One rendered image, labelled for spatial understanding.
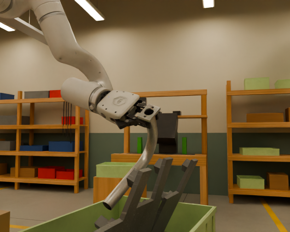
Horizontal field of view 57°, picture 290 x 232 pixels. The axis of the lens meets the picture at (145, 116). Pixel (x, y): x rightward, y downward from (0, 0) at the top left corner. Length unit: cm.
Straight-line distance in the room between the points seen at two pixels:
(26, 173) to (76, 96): 586
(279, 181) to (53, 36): 482
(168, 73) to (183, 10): 141
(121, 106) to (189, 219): 52
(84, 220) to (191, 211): 38
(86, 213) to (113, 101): 44
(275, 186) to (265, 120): 116
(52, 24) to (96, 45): 571
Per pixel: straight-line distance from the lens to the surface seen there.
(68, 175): 600
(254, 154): 516
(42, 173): 635
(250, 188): 520
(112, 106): 76
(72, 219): 97
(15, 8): 108
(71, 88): 87
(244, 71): 584
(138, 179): 58
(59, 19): 92
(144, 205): 72
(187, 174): 90
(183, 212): 107
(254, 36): 605
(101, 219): 68
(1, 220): 110
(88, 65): 93
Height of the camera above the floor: 122
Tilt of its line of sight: 4 degrees up
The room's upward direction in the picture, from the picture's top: straight up
